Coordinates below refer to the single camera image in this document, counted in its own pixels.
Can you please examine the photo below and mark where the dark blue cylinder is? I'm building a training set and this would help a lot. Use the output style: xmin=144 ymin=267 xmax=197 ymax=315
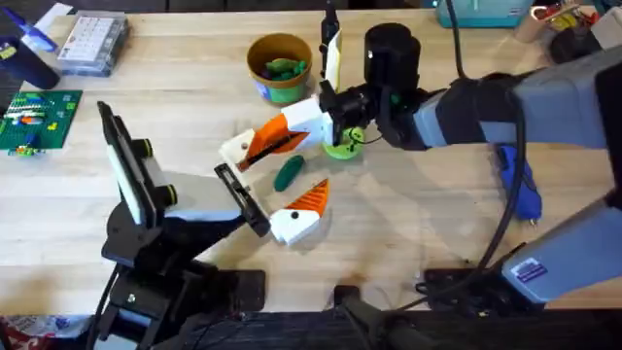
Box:
xmin=0 ymin=36 xmax=62 ymax=91

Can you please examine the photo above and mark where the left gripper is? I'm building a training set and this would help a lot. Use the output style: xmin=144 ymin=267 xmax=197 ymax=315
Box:
xmin=155 ymin=127 xmax=331 ymax=255

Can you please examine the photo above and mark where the left wrist upright plate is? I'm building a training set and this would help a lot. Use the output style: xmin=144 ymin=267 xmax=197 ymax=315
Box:
xmin=96 ymin=100 xmax=159 ymax=228

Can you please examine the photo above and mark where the colourful plastic bag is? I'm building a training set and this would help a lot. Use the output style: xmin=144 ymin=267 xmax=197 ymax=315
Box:
xmin=0 ymin=314 xmax=94 ymax=350

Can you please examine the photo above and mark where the teal box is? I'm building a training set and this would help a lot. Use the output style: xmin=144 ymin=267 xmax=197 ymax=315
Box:
xmin=433 ymin=0 xmax=536 ymax=29

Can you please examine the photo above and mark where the green board with blocks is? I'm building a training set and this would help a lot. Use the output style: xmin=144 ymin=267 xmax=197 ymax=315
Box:
xmin=0 ymin=88 xmax=85 ymax=158

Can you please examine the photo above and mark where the black rail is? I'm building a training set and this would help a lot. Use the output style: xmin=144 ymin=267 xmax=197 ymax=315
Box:
xmin=91 ymin=284 xmax=622 ymax=350

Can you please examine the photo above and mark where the blue hand tool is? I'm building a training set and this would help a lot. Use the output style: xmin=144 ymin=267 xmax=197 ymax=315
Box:
xmin=0 ymin=5 xmax=60 ymax=53

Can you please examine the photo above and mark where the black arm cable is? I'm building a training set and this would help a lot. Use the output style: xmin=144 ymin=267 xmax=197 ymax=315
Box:
xmin=396 ymin=0 xmax=531 ymax=312

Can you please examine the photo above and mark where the blue electric screwdriver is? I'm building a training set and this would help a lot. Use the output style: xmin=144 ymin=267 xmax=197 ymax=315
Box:
xmin=495 ymin=144 xmax=543 ymax=226

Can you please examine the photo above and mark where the green toy cucumber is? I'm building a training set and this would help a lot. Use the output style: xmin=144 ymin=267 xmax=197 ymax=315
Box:
xmin=272 ymin=155 xmax=306 ymax=193

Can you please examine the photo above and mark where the heap of tools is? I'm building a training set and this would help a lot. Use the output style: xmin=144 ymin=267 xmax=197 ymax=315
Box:
xmin=513 ymin=0 xmax=622 ymax=67

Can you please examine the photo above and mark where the clear plastic parts box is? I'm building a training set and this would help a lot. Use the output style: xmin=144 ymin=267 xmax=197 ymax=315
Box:
xmin=56 ymin=10 xmax=131 ymax=79

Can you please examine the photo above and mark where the orange ribbed wedge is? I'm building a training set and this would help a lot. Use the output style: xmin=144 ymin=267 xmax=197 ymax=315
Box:
xmin=236 ymin=136 xmax=294 ymax=173

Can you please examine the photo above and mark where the wrist upright plate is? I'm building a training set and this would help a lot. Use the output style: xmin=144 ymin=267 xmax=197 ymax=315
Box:
xmin=96 ymin=100 xmax=159 ymax=228
xmin=319 ymin=0 xmax=344 ymax=94

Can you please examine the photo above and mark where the right wrist upright plate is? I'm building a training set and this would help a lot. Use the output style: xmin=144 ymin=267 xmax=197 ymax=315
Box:
xmin=319 ymin=0 xmax=344 ymax=94

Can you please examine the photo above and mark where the tub with toys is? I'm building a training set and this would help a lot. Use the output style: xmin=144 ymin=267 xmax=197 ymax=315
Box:
xmin=246 ymin=32 xmax=314 ymax=105

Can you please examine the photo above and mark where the white paper sheet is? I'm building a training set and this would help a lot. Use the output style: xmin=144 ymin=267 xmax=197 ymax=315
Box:
xmin=34 ymin=2 xmax=75 ymax=36

